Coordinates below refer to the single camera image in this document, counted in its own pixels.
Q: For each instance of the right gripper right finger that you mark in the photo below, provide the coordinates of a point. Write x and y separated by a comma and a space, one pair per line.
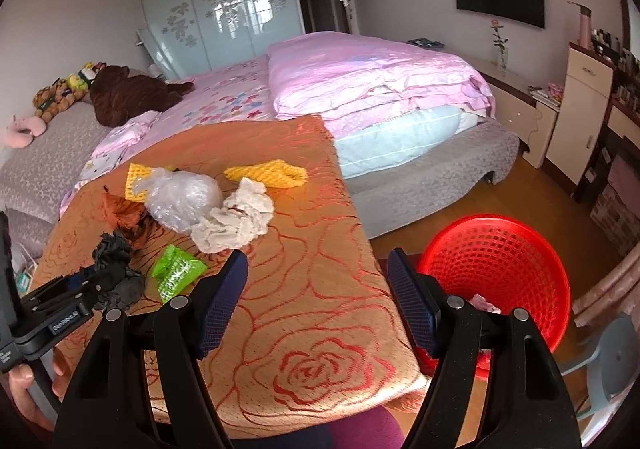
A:
526, 403

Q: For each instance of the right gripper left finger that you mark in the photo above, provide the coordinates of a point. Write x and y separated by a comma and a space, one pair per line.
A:
138, 384

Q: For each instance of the black plastic bag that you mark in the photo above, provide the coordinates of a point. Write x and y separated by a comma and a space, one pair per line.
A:
120, 286

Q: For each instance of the white pink plastic wrapper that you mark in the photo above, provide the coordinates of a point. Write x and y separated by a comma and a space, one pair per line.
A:
480, 303

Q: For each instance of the brown paper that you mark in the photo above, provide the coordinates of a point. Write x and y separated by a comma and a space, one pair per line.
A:
130, 218

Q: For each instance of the green snack wrapper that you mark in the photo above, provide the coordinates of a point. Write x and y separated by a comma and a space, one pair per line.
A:
175, 270

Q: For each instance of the yellow knitted cloth with green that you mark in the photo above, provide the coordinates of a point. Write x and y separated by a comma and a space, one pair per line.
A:
142, 181

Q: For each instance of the clear plastic bag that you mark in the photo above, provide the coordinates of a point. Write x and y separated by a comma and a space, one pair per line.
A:
183, 199

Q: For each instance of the beige tissue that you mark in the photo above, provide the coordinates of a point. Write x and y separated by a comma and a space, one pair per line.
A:
242, 217

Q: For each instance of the light blue plastic stool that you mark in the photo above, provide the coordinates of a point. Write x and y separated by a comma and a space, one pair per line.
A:
611, 357

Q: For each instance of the red plastic mesh basket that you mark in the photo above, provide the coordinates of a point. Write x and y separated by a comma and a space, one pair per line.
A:
505, 262

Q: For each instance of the pink curtain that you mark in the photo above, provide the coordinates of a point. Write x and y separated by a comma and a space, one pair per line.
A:
616, 293

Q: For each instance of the pink plush toy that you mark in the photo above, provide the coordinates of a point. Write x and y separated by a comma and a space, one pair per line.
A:
21, 133

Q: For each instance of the pink folded clothes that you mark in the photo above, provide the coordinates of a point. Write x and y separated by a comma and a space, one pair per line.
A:
122, 137

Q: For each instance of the orange rose-pattern blanket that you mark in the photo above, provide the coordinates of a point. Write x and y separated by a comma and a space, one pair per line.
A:
316, 335

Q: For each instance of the yellow plush toys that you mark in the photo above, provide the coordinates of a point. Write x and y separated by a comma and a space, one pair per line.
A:
65, 91

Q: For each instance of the brown plush teddy bear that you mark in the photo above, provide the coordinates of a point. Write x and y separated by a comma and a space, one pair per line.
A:
117, 96

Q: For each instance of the grey bed mattress cover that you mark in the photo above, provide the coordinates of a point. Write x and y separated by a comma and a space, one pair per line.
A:
397, 197

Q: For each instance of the white tall cabinet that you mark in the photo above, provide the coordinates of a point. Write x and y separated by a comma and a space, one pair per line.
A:
587, 89

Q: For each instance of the white low tv cabinet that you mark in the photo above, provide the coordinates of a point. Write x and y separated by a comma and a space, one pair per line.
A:
530, 119

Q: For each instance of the white dressing table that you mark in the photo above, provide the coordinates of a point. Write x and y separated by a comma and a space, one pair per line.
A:
619, 135

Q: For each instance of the pink floral bed sheet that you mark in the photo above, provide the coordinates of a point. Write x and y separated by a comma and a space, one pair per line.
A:
237, 92

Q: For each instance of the rose in glass vase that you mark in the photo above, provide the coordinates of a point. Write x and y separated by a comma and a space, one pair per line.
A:
500, 43

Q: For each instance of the pink folded quilt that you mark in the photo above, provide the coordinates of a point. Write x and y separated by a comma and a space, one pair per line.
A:
354, 82

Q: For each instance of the pink thermos bottle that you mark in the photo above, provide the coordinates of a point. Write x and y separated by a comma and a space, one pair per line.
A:
584, 34

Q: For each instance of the glass sliding wardrobe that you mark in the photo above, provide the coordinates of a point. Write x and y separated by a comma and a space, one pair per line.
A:
191, 37

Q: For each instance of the dresser mirror with brown frame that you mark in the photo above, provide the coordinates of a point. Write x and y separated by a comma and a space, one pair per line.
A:
625, 57

